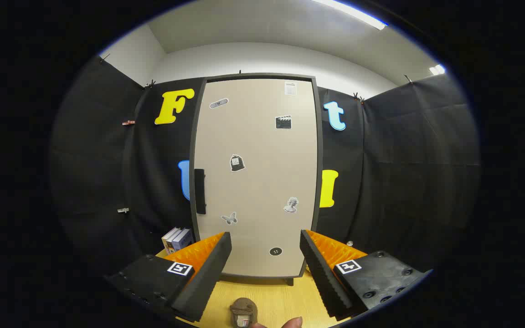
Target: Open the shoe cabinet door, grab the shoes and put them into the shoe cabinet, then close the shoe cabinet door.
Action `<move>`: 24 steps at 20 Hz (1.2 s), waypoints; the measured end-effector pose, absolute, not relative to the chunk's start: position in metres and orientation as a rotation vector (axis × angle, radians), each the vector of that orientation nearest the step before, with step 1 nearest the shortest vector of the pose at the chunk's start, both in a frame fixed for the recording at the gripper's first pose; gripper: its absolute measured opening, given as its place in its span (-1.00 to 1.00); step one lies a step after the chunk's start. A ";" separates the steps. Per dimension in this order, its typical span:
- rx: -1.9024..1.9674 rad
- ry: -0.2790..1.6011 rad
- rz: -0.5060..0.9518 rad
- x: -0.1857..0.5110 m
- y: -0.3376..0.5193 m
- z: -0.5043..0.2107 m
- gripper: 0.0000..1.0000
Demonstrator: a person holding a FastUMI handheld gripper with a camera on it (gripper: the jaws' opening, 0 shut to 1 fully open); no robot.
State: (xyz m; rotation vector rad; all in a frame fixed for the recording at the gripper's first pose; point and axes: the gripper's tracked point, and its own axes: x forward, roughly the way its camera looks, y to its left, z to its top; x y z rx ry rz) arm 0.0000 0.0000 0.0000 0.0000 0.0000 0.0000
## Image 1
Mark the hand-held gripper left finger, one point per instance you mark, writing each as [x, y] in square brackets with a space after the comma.
[208, 278]

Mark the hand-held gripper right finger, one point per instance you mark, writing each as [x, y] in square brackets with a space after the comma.
[324, 278]

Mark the brown pompom shoe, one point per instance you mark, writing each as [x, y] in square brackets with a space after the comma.
[243, 307]

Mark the dark grey shoe cabinet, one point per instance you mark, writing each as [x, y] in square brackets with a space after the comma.
[319, 150]

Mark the white book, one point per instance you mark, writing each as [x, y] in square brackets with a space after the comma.
[170, 237]

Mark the black backdrop cloth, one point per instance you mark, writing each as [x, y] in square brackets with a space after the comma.
[404, 159]

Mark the small ceiling light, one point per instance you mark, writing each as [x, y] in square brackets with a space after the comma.
[437, 69]

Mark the long ceiling light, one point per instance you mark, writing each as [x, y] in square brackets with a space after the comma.
[353, 13]

